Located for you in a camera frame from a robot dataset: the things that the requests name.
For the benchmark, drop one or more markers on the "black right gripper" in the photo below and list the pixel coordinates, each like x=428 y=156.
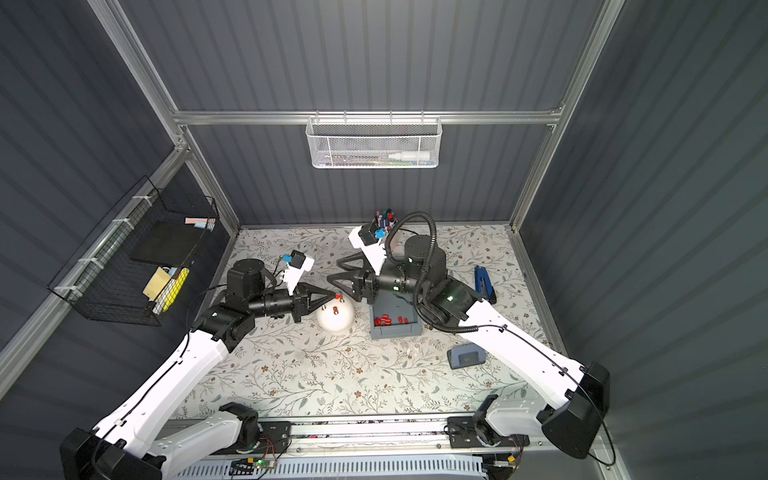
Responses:
x=367 y=285

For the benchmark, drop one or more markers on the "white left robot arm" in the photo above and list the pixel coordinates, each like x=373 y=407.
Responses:
x=125 y=444

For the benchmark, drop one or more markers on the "white dome with screws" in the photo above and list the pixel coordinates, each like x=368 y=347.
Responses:
x=336 y=323

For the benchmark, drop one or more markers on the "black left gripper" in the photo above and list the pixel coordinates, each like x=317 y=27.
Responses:
x=300 y=302

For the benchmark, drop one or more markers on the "black wire wall basket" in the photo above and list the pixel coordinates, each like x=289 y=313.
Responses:
x=158 y=227

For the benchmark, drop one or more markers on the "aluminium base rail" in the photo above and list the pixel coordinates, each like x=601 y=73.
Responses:
x=485 y=430

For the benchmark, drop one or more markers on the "white wire wall basket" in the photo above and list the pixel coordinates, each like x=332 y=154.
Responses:
x=348 y=145

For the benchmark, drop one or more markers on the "blue stapler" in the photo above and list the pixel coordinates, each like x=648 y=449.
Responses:
x=483 y=285

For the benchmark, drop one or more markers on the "white marker in basket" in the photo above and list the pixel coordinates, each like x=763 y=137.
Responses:
x=411 y=156

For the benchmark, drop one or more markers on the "grey plastic bin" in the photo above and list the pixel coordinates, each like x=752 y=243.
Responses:
x=392 y=317

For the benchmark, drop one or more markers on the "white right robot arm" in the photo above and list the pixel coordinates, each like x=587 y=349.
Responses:
x=406 y=260

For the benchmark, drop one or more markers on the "grey tape dispenser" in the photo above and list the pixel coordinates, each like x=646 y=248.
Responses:
x=465 y=355

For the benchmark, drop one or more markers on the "pink pen cup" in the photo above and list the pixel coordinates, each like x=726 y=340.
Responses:
x=384 y=223

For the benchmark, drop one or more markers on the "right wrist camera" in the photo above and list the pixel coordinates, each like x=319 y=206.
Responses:
x=365 y=238

